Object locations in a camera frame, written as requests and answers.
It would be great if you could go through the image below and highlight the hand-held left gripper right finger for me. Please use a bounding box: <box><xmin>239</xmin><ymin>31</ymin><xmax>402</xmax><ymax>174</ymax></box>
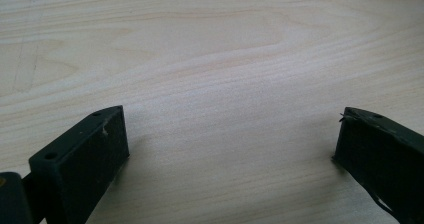
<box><xmin>332</xmin><ymin>106</ymin><xmax>424</xmax><ymax>224</ymax></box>

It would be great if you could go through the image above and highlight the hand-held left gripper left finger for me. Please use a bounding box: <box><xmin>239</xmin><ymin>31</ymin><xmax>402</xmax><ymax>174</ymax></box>
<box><xmin>28</xmin><ymin>105</ymin><xmax>131</xmax><ymax>224</ymax></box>

